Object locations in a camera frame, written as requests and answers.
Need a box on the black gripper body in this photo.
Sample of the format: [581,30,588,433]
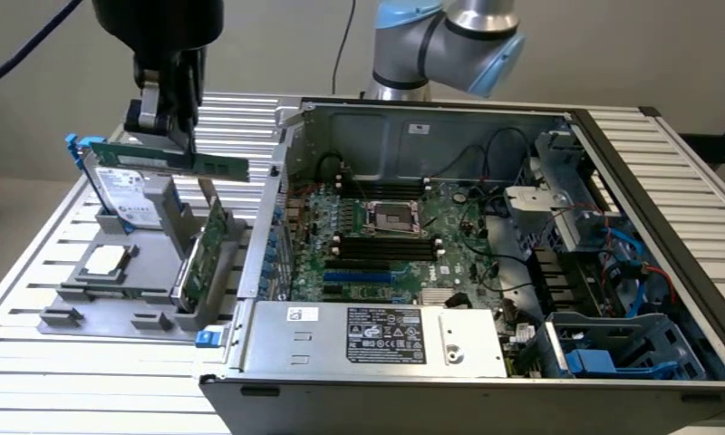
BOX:
[89,0,227,88]

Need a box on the green RAM stick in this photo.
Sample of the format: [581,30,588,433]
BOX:
[89,140,251,184]

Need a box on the black RAM slot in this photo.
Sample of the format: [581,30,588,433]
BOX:
[332,238,445,249]
[332,245,447,256]
[332,232,444,243]
[332,251,447,263]

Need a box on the silver hard disk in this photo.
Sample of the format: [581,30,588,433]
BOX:
[84,164,165,228]

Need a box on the grey parts rack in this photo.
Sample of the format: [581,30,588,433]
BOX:
[37,171,251,343]

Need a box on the silver CPU chip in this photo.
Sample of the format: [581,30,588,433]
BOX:
[85,244,137,276]

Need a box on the green graphics card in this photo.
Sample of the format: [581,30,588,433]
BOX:
[171,194,228,314]

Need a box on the metal CPU socket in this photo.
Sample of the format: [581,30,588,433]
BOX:
[361,198,428,237]

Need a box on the black expansion slot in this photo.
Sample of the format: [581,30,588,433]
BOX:
[323,258,395,274]

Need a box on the blue expansion slot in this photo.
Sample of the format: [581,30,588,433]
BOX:
[321,270,395,284]

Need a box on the blue case latch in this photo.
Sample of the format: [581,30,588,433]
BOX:
[195,328,224,350]

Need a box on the green motherboard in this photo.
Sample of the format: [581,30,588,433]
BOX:
[279,179,511,310]

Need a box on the silver power supply unit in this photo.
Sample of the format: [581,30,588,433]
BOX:
[237,300,511,380]

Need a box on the silver chipset heat sink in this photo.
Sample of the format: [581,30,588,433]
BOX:
[419,289,456,306]

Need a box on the metal drive cage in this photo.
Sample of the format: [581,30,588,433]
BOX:
[503,130,620,254]

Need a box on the black open PC case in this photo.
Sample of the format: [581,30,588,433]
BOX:
[197,96,725,435]

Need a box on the grey-blue disk bay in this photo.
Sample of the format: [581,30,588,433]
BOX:
[541,311,719,381]

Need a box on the dark blue gripper cable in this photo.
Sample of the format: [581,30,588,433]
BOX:
[0,0,84,92]

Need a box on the thin black cable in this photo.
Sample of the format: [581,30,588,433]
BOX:
[331,0,359,95]

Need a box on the black looped wire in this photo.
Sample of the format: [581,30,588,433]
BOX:
[433,126,532,183]

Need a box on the blue data wire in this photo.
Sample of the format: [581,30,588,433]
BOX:
[601,225,649,319]

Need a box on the red wire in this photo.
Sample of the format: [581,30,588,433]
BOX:
[641,264,680,305]

